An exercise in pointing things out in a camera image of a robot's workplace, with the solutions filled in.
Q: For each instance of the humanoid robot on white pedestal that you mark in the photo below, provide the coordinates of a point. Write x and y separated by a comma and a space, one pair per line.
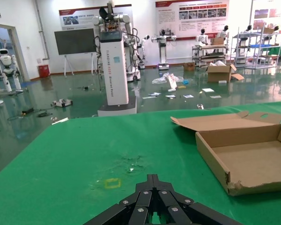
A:
163, 54

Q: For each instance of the red bin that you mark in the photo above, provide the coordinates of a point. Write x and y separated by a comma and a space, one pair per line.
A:
44, 71

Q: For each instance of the black display on stand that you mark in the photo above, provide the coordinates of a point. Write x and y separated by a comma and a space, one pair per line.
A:
75, 41

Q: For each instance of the metal shelf trolley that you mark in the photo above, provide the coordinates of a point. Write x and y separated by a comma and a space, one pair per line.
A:
208, 54

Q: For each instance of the distant green covered table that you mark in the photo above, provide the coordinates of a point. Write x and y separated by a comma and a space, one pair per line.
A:
278, 50

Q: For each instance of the green tablecloth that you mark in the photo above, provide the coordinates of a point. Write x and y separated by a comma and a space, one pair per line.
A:
61, 152

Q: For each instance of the open cardboard floor box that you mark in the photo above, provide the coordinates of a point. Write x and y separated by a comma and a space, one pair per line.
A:
219, 75

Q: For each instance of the white wall pipe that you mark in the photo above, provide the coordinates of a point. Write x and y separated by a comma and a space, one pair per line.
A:
40, 23

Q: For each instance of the wall poster board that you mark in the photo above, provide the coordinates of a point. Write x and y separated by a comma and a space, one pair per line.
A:
84, 20

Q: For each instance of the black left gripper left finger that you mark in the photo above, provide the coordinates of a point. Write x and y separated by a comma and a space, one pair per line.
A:
135, 211

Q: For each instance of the small cardboard floor box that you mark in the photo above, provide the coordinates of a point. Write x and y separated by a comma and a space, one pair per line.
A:
189, 67

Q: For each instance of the large red-header wall poster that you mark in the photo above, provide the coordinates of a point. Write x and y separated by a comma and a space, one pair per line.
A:
189, 14

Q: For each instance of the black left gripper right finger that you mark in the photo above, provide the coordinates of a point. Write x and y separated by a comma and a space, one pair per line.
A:
175, 211

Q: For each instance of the white wheeled robot column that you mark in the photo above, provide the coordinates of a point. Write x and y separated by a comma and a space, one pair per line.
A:
114, 77

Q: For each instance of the white tape scrap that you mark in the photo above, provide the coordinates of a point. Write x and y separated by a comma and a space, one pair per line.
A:
131, 169

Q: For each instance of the tall metal shelf rack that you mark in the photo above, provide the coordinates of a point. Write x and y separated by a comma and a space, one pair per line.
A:
257, 46

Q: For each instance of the grey white floor debris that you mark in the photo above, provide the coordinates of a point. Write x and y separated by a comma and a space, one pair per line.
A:
63, 102

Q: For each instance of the white stick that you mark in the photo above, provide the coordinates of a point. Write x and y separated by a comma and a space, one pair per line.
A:
61, 121

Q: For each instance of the clear plastic bag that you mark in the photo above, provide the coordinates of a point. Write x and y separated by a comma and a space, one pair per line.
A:
159, 80

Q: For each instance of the cardboard box with torn rim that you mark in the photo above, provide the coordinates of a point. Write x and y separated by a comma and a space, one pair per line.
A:
248, 161

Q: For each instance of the white black-headed humanoid robot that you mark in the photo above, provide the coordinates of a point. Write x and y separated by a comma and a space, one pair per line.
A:
222, 34
202, 37

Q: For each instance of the wall poster with photos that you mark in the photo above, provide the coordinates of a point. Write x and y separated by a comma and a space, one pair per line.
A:
262, 14

